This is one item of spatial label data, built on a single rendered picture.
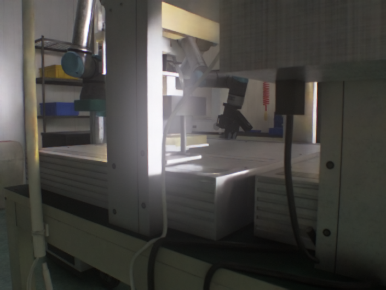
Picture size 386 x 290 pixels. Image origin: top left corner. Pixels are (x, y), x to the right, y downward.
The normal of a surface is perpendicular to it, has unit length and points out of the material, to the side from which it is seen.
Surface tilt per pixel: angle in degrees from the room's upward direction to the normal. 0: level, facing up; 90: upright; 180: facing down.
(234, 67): 90
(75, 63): 97
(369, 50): 90
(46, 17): 90
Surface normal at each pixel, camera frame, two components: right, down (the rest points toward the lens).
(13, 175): 0.77, 0.11
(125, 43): -0.63, 0.07
